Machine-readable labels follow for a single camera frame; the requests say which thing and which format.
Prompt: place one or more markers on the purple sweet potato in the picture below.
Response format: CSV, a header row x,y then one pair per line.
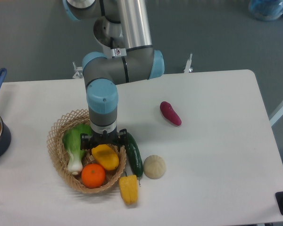
x,y
169,113

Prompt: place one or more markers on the orange fruit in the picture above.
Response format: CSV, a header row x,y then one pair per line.
x,y
93,175

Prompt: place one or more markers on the beige steamed bun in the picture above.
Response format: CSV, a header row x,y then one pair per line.
x,y
154,167

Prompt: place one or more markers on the blue plastic bag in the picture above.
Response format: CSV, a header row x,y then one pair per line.
x,y
266,10

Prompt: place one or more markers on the yellow mango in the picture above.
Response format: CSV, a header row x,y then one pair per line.
x,y
105,156

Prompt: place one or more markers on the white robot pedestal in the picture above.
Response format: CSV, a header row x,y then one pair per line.
x,y
108,50

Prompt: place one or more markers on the green bok choy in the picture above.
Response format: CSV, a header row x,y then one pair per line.
x,y
72,144

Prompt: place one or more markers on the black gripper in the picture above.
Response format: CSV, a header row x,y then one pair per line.
x,y
118,139

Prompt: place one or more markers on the woven wicker basket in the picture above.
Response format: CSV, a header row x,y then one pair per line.
x,y
60,158

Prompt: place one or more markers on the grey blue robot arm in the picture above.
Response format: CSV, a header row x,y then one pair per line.
x,y
124,23

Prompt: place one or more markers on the green cucumber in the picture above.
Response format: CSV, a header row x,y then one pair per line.
x,y
134,156

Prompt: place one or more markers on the yellow bell pepper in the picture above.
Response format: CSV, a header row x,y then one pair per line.
x,y
129,189

